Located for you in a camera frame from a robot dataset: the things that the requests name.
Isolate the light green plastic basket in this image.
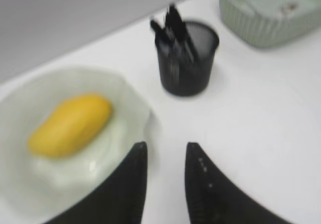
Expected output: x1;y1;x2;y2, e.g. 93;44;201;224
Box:
219;0;320;48

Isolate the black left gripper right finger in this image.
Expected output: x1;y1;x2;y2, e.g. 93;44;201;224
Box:
185;142;287;223

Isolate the black mesh pen holder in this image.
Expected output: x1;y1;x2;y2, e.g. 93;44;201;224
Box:
155;21;220;96

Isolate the frosted green wavy glass plate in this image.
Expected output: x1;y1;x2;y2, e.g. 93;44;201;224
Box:
1;68;151;223

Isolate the yellow mango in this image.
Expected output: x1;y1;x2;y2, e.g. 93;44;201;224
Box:
27;93;113;159

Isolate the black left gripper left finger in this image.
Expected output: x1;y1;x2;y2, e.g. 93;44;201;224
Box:
47;142;148;224

